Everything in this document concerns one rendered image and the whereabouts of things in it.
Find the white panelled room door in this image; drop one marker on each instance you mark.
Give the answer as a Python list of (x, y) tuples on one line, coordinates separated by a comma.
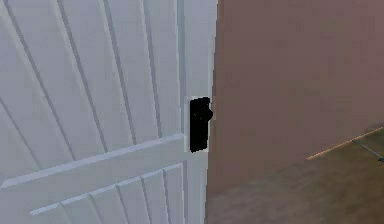
[(100, 100)]

